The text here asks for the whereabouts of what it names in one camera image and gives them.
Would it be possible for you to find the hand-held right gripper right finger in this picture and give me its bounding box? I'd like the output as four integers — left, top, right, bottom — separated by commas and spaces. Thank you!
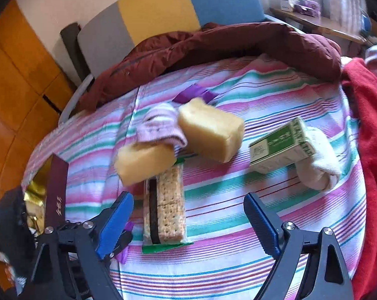
243, 192, 354, 300

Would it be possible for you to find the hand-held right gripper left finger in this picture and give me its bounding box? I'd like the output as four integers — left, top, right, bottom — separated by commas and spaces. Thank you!
18, 190, 136, 300

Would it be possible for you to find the purple packet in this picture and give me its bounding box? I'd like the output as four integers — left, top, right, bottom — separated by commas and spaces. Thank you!
172, 84, 218, 104
115, 221, 136, 265

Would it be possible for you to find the maroon tin box gold inside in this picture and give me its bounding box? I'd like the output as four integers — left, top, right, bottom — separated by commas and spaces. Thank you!
22, 153, 69, 235

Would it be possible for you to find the cracker packet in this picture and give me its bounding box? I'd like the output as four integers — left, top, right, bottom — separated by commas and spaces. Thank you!
141, 158, 195, 254

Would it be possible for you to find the yellow sponge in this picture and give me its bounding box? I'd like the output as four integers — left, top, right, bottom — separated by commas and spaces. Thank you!
177, 97, 245, 163
115, 142, 176, 186

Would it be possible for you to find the green and white carton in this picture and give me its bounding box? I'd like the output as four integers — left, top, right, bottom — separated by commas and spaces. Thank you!
248, 116, 317, 176

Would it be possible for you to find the white sock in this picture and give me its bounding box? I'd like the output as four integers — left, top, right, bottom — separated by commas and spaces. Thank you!
296, 126, 342, 191

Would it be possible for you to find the pink striped sock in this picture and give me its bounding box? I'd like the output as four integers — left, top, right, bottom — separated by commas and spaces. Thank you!
136, 102, 189, 149

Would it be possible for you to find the striped blanket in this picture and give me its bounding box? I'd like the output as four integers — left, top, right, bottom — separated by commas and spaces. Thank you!
22, 53, 368, 300

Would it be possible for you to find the grey plastic armrest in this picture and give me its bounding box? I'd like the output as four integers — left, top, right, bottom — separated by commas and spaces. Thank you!
58, 74, 95, 126

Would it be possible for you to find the red cloth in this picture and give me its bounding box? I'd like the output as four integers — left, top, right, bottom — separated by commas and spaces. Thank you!
341, 58, 377, 300

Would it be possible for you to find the wooden wardrobe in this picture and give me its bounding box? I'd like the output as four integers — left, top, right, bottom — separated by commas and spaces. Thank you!
0, 0, 78, 194

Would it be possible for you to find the maroon jacket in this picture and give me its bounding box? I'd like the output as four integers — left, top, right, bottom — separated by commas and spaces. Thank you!
79, 22, 343, 111

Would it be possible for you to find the wooden shelf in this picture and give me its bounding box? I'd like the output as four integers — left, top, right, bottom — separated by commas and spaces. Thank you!
269, 7, 368, 45

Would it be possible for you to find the purple box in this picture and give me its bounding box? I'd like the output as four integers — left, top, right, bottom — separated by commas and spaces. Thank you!
293, 0, 321, 17

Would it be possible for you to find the grey yellow blue headboard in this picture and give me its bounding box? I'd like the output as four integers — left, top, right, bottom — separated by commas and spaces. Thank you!
77, 0, 265, 77

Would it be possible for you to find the pink patterned curtain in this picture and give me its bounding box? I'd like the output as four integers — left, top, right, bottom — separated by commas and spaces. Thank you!
320, 0, 368, 26

